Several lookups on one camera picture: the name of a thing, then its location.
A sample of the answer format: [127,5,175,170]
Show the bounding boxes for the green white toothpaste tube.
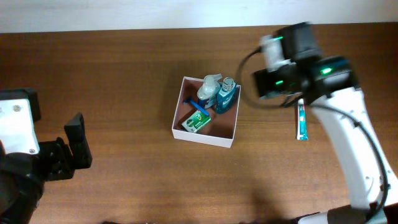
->
[297,98,308,141]

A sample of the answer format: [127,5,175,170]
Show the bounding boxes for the blue Listerine mouthwash bottle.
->
[215,77,236,114]

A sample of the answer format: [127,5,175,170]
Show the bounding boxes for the clear pump soap bottle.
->
[197,73,222,109]

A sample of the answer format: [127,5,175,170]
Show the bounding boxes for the green Dettol soap box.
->
[182,110,211,133]

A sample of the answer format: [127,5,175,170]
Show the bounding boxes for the blue disposable razor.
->
[182,96,210,116]

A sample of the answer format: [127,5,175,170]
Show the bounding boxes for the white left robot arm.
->
[1,113,93,223]

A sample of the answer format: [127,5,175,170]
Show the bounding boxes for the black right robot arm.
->
[254,22,397,223]

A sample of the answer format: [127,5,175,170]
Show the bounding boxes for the white box pink inside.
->
[172,77,241,148]

